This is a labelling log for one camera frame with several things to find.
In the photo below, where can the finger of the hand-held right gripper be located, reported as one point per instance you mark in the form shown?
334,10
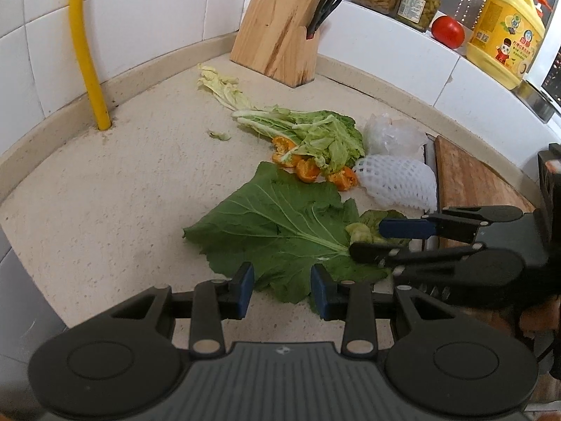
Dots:
405,228
372,254

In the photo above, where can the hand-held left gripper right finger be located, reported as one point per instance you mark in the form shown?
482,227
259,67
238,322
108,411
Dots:
322,291

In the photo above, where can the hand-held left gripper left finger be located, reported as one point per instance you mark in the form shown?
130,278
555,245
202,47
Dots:
244,289

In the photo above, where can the small green leaf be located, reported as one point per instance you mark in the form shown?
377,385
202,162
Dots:
363,230

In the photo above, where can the white foam fruit net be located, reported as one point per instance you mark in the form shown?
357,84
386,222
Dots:
394,180

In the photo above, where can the large green leaf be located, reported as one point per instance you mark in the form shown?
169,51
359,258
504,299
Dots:
271,219

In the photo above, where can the clear plastic bag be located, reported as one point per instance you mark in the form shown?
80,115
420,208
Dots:
390,136

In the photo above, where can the napa cabbage leaves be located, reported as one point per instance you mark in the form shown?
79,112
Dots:
324,136

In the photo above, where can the tiny cabbage scrap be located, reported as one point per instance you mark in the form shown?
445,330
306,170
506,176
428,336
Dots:
219,135

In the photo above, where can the person's right hand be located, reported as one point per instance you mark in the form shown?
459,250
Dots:
532,320

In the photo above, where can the wooden cutting board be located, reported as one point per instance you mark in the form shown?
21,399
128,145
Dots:
473,175

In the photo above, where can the steel container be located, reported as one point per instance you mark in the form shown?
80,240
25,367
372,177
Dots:
537,98

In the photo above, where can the red tomato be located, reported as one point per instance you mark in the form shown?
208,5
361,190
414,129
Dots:
448,31

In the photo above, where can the yellow detergent bottle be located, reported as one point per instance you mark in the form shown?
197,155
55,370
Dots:
504,39

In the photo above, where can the yellow lidded pickle jar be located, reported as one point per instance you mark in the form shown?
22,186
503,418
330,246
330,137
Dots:
418,6

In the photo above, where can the wooden knife block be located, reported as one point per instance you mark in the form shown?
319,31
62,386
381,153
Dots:
271,30

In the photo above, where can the black kitchen scissors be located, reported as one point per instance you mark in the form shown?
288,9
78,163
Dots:
328,2

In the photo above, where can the yellow pipe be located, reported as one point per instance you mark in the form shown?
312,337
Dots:
83,52

